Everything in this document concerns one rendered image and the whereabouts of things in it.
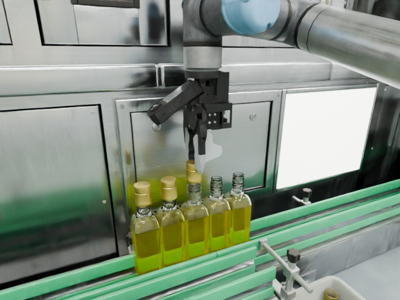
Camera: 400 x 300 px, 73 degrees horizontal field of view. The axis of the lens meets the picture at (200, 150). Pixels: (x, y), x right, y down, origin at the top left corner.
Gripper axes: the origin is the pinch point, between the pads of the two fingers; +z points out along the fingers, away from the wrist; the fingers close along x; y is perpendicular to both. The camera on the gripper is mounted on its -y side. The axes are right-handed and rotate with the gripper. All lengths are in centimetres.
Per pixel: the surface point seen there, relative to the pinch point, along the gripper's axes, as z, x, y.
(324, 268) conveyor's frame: 39, -5, 40
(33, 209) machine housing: 11.6, 15.6, -34.6
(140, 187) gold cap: 2.3, -1.4, -12.2
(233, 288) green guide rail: 23.3, -13.6, 3.3
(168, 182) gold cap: 2.3, -1.3, -6.2
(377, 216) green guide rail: 28, -3, 64
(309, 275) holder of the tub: 39, -6, 34
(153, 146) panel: -1.2, 12.5, -5.8
